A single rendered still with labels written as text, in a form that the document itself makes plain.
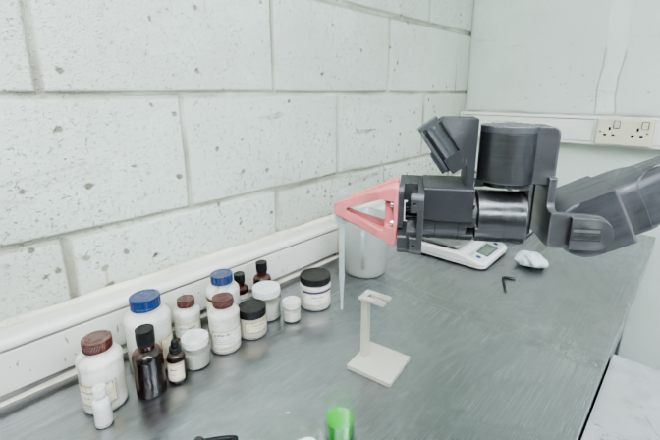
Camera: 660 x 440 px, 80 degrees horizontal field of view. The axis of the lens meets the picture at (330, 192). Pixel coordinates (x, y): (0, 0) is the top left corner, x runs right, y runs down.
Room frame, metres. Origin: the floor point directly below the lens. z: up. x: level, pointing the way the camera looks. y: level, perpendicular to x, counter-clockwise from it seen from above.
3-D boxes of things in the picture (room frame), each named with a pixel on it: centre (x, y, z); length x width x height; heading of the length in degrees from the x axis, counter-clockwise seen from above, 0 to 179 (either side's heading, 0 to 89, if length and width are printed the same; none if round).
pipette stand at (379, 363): (0.58, -0.08, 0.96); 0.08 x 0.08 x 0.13; 56
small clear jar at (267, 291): (0.73, 0.13, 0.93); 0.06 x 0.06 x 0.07
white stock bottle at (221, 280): (0.70, 0.21, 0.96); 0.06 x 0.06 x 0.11
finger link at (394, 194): (0.44, -0.05, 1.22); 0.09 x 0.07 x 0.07; 78
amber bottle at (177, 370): (0.55, 0.25, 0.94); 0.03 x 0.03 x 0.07
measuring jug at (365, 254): (0.94, -0.09, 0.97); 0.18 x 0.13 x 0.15; 171
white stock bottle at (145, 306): (0.58, 0.30, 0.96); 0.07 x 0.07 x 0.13
